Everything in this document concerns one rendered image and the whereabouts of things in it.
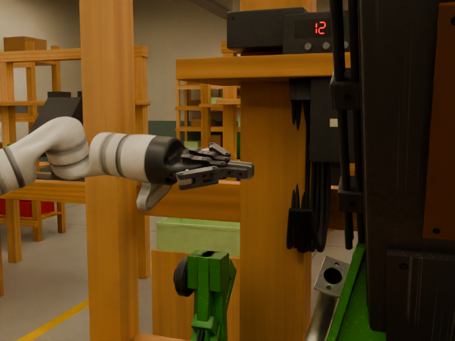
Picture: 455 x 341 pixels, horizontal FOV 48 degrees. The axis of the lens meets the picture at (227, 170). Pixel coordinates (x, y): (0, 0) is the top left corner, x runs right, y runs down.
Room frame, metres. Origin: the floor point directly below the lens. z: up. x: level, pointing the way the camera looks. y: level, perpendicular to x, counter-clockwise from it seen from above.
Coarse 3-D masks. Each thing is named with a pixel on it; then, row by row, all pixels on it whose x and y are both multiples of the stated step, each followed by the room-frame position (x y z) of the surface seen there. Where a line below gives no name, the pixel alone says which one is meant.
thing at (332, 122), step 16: (320, 80) 0.91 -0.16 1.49; (320, 96) 0.91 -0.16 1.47; (320, 112) 0.91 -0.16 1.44; (336, 112) 0.90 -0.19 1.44; (352, 112) 0.90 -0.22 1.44; (320, 128) 0.91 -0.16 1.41; (336, 128) 0.90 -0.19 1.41; (352, 128) 0.89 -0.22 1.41; (320, 144) 0.91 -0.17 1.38; (336, 144) 0.90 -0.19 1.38; (352, 144) 0.89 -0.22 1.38; (320, 160) 0.91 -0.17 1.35; (336, 160) 0.90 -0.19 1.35; (352, 160) 0.89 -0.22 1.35
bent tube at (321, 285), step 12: (324, 264) 0.74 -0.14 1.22; (348, 264) 0.74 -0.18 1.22; (324, 276) 0.75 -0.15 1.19; (336, 276) 0.75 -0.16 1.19; (324, 288) 0.71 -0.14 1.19; (336, 288) 0.71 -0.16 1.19; (324, 300) 0.76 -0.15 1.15; (336, 300) 0.77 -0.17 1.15; (324, 312) 0.78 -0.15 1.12; (312, 324) 0.80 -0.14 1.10; (324, 324) 0.79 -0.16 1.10; (312, 336) 0.79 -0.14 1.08; (324, 336) 0.79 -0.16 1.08
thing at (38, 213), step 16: (16, 48) 5.77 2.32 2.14; (32, 48) 5.66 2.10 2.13; (16, 64) 5.63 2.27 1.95; (32, 64) 5.65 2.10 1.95; (48, 64) 6.02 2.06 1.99; (32, 80) 5.64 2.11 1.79; (32, 96) 5.63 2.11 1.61; (0, 112) 5.82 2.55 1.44; (16, 112) 5.74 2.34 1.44; (32, 112) 5.62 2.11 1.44; (0, 144) 6.04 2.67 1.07; (0, 208) 5.85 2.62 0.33; (32, 208) 5.64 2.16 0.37; (48, 208) 5.97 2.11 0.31; (64, 208) 6.08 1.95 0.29; (0, 224) 5.74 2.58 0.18; (32, 224) 5.59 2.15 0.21; (64, 224) 6.07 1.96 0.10
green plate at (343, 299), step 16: (352, 256) 0.64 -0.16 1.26; (352, 272) 0.63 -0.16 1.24; (352, 288) 0.63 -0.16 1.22; (352, 304) 0.64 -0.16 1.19; (336, 320) 0.64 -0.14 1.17; (352, 320) 0.64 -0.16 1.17; (336, 336) 0.64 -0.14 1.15; (352, 336) 0.64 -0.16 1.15; (368, 336) 0.63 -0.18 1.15; (384, 336) 0.63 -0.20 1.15
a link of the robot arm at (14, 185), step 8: (0, 152) 0.80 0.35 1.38; (0, 160) 0.79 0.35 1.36; (8, 160) 0.79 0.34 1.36; (0, 168) 0.78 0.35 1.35; (8, 168) 0.79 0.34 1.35; (0, 176) 0.78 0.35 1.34; (8, 176) 0.79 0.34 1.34; (0, 184) 0.78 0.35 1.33; (8, 184) 0.79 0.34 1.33; (16, 184) 0.80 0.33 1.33; (0, 192) 0.79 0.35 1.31; (8, 192) 0.81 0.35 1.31
